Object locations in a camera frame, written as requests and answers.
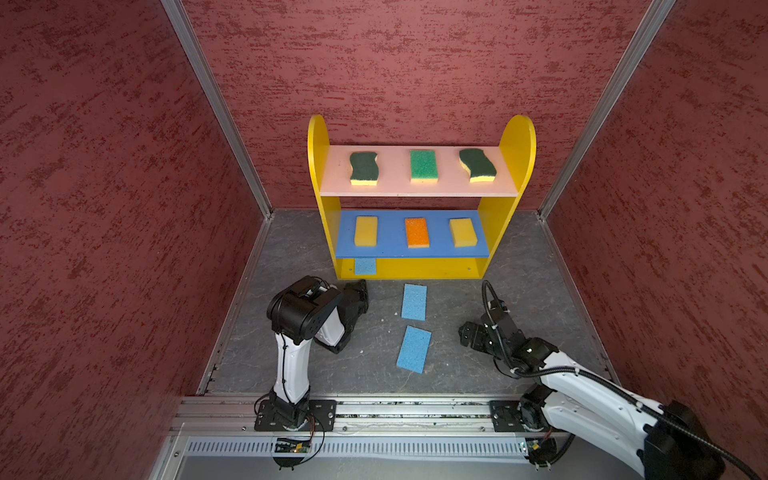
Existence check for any light blue sponge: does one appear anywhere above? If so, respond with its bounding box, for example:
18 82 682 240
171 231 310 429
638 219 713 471
401 284 428 321
354 258 377 276
396 326 432 374

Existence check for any yellow sponge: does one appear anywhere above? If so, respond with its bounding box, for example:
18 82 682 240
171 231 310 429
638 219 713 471
354 216 378 248
449 218 478 248

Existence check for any orange sponge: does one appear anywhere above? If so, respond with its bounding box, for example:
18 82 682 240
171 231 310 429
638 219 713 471
405 217 430 249

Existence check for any dark green wavy sponge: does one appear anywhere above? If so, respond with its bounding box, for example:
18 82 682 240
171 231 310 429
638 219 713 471
349 151 380 186
459 148 497 183

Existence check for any bright green rectangular sponge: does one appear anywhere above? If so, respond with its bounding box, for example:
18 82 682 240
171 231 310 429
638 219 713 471
409 150 439 184

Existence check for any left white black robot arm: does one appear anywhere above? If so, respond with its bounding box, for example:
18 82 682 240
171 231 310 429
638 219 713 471
267 276 369 429

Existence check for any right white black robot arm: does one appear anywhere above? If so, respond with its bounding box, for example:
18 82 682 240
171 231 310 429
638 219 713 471
458 301 725 479

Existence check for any blue lower shelf board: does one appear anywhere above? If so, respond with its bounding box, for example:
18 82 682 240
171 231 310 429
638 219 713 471
335 210 490 259

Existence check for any yellow wooden shelf unit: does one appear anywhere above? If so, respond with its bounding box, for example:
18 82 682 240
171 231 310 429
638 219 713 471
307 115 536 280

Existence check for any pink upper shelf board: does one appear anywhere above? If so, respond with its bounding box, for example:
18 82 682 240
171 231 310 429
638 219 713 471
310 145 520 198

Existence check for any right small circuit board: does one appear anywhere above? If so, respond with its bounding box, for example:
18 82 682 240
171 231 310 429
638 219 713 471
525 438 558 458

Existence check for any small circuit board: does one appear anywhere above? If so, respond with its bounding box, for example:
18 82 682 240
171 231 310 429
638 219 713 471
525 438 558 458
273 438 312 456

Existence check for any left small circuit board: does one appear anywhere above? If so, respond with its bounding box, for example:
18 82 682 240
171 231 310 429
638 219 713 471
273 438 312 456

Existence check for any left aluminium corner profile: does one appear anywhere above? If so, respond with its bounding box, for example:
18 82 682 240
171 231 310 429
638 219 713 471
161 0 274 221

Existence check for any aluminium corner profile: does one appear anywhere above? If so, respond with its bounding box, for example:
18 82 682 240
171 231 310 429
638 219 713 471
538 0 676 223
161 0 274 221

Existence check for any right aluminium corner profile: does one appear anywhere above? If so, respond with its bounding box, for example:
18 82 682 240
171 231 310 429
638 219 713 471
538 0 676 223

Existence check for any black corrugated cable conduit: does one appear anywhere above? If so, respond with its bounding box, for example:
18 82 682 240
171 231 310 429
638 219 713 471
481 279 763 480

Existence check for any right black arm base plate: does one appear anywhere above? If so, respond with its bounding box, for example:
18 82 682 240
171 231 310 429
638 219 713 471
489 400 546 432

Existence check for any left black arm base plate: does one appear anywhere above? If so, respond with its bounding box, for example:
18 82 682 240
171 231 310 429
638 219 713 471
253 398 337 433

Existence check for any white slotted cable duct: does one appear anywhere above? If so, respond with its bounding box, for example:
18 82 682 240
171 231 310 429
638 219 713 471
184 436 527 463

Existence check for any aluminium mounting rail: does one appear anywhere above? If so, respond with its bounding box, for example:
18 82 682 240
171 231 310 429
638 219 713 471
170 394 546 437

